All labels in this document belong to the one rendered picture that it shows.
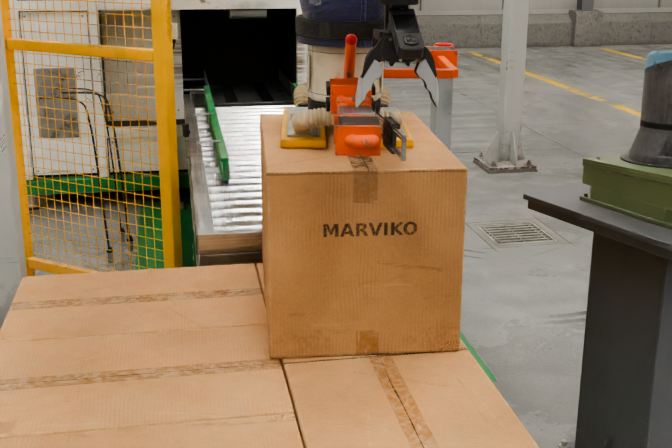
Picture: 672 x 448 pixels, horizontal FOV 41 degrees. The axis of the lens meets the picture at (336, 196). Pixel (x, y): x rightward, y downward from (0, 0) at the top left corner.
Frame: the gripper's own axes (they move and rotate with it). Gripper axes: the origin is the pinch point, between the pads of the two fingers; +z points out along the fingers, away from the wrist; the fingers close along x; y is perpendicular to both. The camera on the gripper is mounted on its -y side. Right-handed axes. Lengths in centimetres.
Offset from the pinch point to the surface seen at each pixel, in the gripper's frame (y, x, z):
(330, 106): 17.0, 9.8, 2.4
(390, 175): 9.5, -1.2, 15.0
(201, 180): 137, 34, 49
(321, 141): 29.3, 9.7, 12.3
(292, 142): 30.0, 15.8, 12.5
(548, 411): 73, -67, 107
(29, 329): 34, 74, 55
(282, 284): 10.8, 20.1, 37.5
